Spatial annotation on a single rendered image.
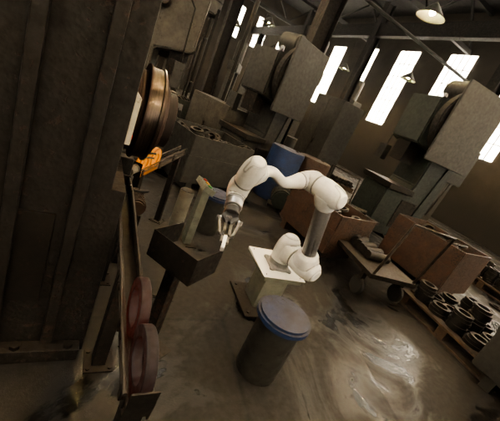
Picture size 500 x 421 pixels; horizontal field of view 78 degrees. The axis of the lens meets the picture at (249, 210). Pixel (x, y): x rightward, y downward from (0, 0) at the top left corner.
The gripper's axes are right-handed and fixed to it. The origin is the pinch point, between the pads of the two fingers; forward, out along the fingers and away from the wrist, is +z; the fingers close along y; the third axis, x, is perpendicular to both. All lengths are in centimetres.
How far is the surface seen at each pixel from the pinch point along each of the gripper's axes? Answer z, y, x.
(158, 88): -49, 48, 31
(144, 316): 44, 18, 18
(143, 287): 36.8, 21.4, 20.3
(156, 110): -41, 45, 25
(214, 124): -388, 56, -230
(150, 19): -31, 45, 67
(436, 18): -726, -327, -39
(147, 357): 56, 13, 27
